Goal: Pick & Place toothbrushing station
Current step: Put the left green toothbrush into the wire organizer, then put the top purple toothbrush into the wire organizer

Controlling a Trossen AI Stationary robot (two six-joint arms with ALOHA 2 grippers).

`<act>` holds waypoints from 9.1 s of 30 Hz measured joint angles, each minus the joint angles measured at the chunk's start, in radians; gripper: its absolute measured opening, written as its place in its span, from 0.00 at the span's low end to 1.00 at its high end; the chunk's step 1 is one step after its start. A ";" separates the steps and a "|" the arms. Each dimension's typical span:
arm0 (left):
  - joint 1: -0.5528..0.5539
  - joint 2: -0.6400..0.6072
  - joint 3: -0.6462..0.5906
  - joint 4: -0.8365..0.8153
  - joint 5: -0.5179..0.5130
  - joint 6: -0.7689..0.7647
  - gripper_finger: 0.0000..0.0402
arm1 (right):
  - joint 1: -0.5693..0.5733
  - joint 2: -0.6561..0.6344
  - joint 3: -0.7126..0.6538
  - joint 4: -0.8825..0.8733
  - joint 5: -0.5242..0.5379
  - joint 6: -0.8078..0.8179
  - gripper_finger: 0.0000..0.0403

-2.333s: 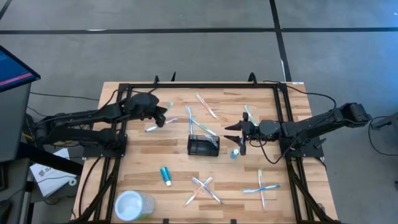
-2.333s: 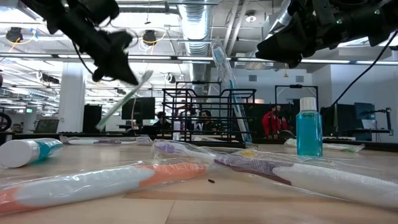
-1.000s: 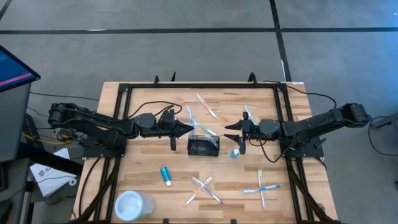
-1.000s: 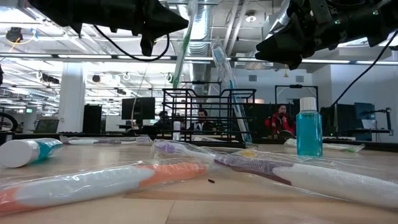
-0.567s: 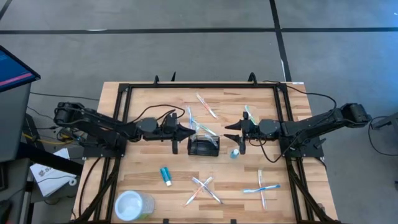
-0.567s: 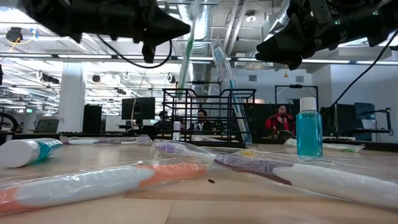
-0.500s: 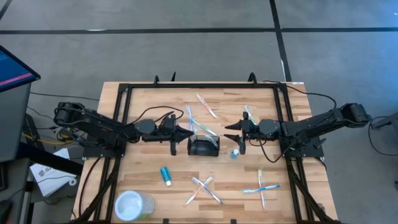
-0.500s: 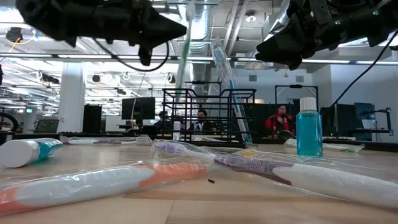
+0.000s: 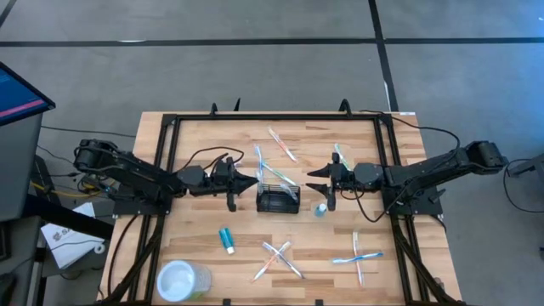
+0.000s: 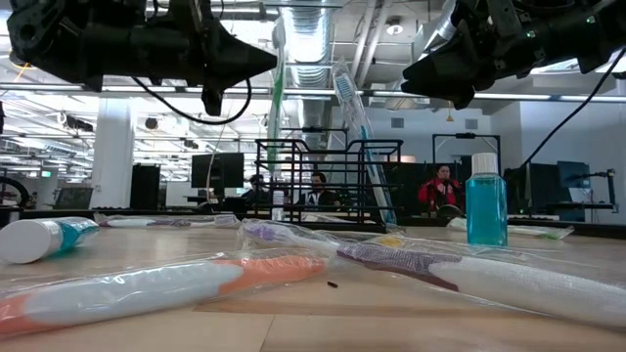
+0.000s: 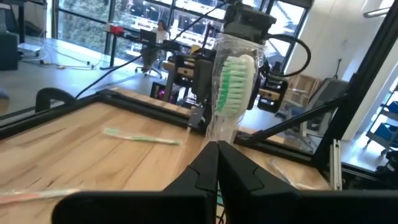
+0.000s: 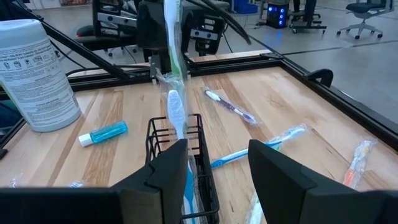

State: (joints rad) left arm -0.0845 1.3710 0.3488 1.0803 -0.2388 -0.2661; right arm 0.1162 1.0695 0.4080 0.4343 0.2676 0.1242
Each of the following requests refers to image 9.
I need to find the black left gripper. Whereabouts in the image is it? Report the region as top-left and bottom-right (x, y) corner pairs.
(207, 156), (259, 213)

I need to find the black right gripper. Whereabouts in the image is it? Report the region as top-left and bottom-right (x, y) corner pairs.
(304, 151), (356, 213)

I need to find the green white toothbrush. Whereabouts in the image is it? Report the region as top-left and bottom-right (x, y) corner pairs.
(332, 142), (353, 172)

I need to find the blue white toothbrush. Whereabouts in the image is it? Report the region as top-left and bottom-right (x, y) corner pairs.
(253, 143), (265, 188)
(279, 182), (300, 202)

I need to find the pink white toothbrush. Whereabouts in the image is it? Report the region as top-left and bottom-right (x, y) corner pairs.
(266, 126), (299, 163)

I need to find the teal white toothpaste tube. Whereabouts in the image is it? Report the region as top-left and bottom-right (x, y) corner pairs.
(218, 227), (236, 256)

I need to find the orange white toothbrush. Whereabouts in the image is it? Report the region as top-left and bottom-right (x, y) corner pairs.
(251, 241), (292, 283)

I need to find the purple white toothbrush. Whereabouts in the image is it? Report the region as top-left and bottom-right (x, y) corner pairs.
(261, 241), (305, 281)

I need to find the white wipes canister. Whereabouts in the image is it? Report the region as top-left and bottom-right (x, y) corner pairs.
(156, 259), (213, 303)

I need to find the white paper box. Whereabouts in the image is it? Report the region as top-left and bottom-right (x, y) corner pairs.
(40, 201), (106, 270)

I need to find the grey furniture piece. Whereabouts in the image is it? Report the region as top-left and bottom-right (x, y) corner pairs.
(507, 152), (544, 179)

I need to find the grey cabinet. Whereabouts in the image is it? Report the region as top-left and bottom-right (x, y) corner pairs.
(0, 112), (43, 223)

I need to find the blue screen monitor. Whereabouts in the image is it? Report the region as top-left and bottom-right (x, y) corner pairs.
(0, 61), (57, 128)

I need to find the black wire caddy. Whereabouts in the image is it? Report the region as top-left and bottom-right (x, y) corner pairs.
(255, 184), (302, 215)

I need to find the black aluminium table frame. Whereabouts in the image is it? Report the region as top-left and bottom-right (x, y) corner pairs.
(99, 98), (464, 306)

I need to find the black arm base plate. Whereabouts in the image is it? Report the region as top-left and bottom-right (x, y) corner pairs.
(112, 195), (174, 217)
(381, 193), (444, 217)

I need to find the black floor cable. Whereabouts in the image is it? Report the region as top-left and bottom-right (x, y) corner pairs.
(503, 158), (544, 213)
(40, 125), (137, 139)

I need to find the yellow cable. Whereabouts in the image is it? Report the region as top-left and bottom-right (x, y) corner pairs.
(29, 180), (116, 200)

